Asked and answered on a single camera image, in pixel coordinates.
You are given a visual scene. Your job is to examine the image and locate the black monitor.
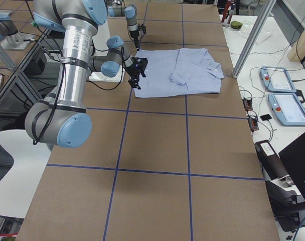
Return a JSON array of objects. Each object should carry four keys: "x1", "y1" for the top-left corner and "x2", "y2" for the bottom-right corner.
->
[{"x1": 279, "y1": 132, "x2": 305, "y2": 199}]

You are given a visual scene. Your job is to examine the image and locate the aluminium frame post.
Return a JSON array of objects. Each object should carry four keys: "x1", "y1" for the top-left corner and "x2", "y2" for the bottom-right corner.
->
[{"x1": 232, "y1": 0, "x2": 276, "y2": 79}]

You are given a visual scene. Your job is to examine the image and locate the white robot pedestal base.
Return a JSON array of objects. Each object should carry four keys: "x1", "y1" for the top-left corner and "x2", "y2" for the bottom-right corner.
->
[{"x1": 88, "y1": 0, "x2": 127, "y2": 83}]

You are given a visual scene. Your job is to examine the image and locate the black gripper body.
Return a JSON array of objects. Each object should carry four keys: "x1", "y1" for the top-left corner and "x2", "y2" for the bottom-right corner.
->
[
  {"x1": 126, "y1": 57, "x2": 148, "y2": 81},
  {"x1": 128, "y1": 24, "x2": 139, "y2": 42}
]

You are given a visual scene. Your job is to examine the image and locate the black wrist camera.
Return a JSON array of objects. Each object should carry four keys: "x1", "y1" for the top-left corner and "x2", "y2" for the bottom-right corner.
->
[{"x1": 137, "y1": 24, "x2": 146, "y2": 36}]

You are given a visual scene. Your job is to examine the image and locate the far blue teach pendant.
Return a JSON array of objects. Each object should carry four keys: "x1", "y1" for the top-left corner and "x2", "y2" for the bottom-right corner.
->
[{"x1": 259, "y1": 66, "x2": 296, "y2": 93}]

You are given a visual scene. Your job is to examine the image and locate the light blue striped shirt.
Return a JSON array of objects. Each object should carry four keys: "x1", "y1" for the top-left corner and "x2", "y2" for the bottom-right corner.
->
[{"x1": 134, "y1": 48, "x2": 224, "y2": 98}]

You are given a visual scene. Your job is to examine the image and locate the near blue teach pendant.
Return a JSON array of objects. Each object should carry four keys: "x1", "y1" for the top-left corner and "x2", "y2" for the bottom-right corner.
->
[{"x1": 268, "y1": 93, "x2": 305, "y2": 127}]

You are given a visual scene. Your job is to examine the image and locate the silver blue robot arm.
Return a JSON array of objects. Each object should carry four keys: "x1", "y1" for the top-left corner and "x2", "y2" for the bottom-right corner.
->
[
  {"x1": 107, "y1": 1, "x2": 146, "y2": 51},
  {"x1": 25, "y1": 1, "x2": 148, "y2": 148}
]

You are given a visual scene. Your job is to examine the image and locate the green pouch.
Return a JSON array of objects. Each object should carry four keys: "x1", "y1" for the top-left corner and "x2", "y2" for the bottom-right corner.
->
[{"x1": 230, "y1": 21, "x2": 243, "y2": 30}]

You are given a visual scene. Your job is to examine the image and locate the blue teach pendant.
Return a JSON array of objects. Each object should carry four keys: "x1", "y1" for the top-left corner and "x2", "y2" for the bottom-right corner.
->
[
  {"x1": 268, "y1": 93, "x2": 305, "y2": 127},
  {"x1": 259, "y1": 66, "x2": 296, "y2": 93}
]

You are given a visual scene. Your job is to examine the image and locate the black labelled box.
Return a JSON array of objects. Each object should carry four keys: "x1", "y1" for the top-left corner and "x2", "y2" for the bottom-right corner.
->
[{"x1": 254, "y1": 140, "x2": 288, "y2": 180}]

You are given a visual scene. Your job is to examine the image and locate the white chair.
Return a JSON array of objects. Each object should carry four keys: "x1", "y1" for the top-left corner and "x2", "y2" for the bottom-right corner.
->
[{"x1": 0, "y1": 130, "x2": 51, "y2": 218}]

